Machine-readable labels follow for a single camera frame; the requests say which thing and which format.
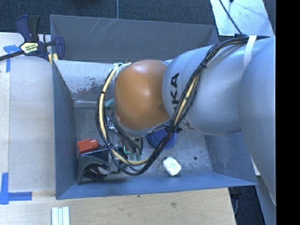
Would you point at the blue cup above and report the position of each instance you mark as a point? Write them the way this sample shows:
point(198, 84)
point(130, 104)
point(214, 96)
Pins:
point(170, 142)

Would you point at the pale wood board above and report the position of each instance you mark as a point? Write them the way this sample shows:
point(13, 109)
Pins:
point(30, 116)

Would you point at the white small packet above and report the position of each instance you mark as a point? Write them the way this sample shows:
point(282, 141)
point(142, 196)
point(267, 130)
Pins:
point(172, 166)

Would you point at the grey metal bin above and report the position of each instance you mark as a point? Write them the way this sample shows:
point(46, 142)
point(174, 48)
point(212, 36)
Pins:
point(131, 39)

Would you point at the black plastic tool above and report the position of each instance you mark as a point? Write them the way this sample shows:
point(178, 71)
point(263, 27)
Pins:
point(92, 162)

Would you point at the red rectangular block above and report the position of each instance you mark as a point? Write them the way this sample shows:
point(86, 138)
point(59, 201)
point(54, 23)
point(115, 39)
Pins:
point(87, 145)

